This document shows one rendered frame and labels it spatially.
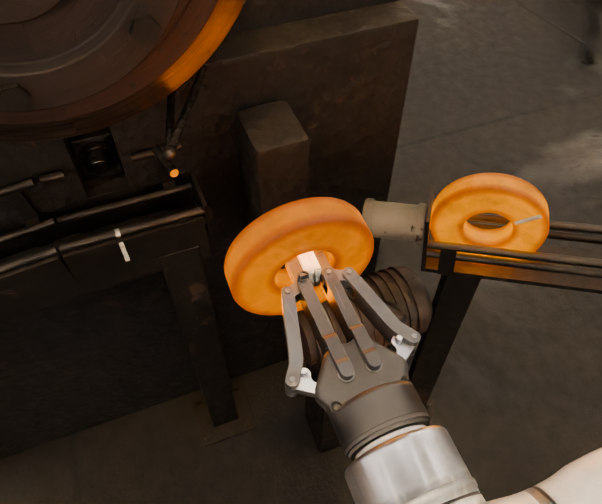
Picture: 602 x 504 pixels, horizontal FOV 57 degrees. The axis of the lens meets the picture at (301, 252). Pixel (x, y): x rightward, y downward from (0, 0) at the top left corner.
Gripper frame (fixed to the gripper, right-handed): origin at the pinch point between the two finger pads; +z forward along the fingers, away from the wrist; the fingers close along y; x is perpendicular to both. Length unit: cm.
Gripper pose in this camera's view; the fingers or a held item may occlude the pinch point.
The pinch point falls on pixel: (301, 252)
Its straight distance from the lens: 55.2
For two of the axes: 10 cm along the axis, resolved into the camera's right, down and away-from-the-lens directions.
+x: 0.2, -5.9, -8.1
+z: -3.6, -7.6, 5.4
